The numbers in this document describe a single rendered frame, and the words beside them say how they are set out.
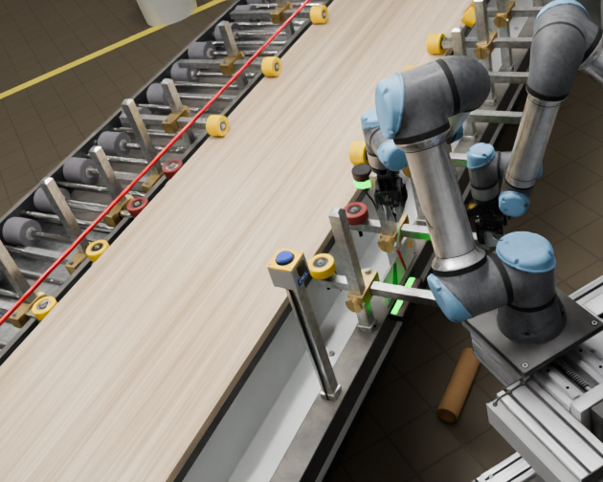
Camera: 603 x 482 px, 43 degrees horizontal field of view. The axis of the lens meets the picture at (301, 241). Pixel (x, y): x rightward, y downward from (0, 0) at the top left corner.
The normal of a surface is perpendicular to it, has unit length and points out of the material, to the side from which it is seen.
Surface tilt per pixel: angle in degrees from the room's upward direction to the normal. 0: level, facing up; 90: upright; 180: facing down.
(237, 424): 90
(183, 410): 0
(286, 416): 0
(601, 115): 0
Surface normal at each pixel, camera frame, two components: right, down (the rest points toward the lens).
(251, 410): 0.86, 0.13
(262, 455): -0.24, -0.75
